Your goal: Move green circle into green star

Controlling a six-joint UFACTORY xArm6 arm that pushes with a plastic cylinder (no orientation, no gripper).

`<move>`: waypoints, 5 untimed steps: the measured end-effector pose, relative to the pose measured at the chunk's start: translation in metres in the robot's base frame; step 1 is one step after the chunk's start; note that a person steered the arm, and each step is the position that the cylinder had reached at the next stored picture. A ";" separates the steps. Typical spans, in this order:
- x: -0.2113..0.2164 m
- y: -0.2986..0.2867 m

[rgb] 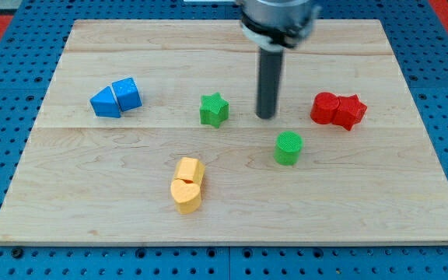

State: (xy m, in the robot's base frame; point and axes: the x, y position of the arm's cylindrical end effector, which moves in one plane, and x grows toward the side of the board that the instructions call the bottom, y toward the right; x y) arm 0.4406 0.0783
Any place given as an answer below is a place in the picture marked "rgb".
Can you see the green star block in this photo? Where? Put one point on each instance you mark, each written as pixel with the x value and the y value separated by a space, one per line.
pixel 213 110

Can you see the red star block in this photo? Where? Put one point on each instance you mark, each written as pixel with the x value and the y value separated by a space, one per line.
pixel 350 112

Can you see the blue triangle block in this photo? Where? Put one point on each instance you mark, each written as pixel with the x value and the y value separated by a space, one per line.
pixel 104 104

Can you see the yellow heart block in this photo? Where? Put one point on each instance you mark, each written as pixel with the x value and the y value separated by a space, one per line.
pixel 186 196

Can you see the red cylinder block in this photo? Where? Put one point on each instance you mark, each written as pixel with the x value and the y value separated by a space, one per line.
pixel 325 105

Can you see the light wooden board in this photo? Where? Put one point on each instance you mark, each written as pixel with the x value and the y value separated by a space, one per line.
pixel 84 180

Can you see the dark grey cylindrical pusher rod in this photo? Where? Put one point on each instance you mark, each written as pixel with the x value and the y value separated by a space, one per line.
pixel 268 82

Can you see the blue cube block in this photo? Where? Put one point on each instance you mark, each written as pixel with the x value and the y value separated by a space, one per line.
pixel 127 94

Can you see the green cylinder block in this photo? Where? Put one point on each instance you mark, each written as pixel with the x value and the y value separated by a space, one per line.
pixel 288 147

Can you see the yellow pentagon block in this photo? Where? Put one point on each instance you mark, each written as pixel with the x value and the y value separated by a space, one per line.
pixel 190 170

